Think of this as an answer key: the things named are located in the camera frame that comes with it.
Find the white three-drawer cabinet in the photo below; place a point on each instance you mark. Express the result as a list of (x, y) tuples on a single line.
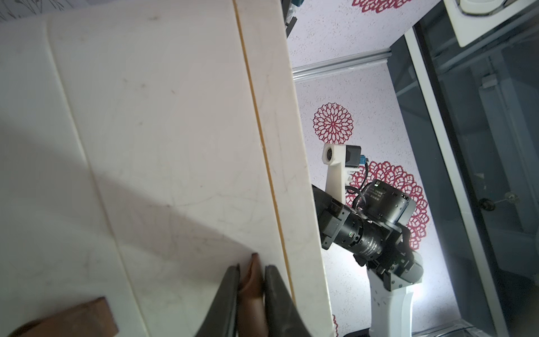
[(146, 146)]

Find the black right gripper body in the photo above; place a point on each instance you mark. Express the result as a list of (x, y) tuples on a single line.
[(373, 229)]

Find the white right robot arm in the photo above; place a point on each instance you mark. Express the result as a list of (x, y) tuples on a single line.
[(391, 299)]

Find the brown drawer handle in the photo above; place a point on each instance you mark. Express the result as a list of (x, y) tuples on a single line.
[(93, 318), (251, 317)]

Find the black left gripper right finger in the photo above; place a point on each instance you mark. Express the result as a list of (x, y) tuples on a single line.
[(282, 315)]

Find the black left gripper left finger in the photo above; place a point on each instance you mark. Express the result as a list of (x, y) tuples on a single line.
[(221, 319)]

